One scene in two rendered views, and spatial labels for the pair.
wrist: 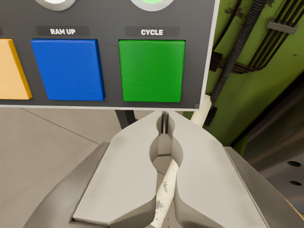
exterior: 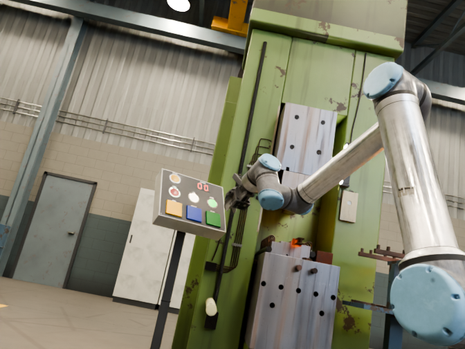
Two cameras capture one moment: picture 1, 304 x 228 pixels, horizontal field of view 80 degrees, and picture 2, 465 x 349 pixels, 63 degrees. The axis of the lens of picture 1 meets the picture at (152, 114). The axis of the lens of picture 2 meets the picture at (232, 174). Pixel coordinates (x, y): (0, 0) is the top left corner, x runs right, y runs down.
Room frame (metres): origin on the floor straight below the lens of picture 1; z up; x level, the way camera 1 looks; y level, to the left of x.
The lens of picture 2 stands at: (-1.44, 0.84, 0.75)
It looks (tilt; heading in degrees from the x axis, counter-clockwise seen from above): 15 degrees up; 331
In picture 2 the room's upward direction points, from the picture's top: 11 degrees clockwise
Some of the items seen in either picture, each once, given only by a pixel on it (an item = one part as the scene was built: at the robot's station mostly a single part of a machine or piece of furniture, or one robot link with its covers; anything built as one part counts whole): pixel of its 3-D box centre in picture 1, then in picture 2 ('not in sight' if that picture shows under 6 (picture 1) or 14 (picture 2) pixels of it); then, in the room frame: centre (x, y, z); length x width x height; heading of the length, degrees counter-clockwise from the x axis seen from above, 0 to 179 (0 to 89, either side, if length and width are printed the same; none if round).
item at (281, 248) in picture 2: not in sight; (282, 251); (0.28, -0.54, 0.96); 0.42 x 0.20 x 0.09; 151
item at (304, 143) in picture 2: not in sight; (305, 152); (0.26, -0.58, 1.56); 0.42 x 0.39 x 0.40; 151
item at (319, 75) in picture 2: not in sight; (310, 91); (0.39, -0.65, 2.06); 0.44 x 0.41 x 0.47; 151
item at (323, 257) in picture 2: not in sight; (321, 258); (0.06, -0.63, 0.95); 0.12 x 0.09 x 0.07; 151
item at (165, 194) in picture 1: (183, 151); (210, 306); (0.18, -0.10, 0.62); 0.44 x 0.05 x 0.05; 151
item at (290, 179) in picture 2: not in sight; (292, 190); (0.28, -0.54, 1.32); 0.42 x 0.20 x 0.10; 151
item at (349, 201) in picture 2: not in sight; (348, 206); (0.06, -0.78, 1.27); 0.09 x 0.02 x 0.17; 61
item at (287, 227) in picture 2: not in sight; (289, 194); (0.54, -0.74, 1.37); 0.41 x 0.10 x 0.91; 61
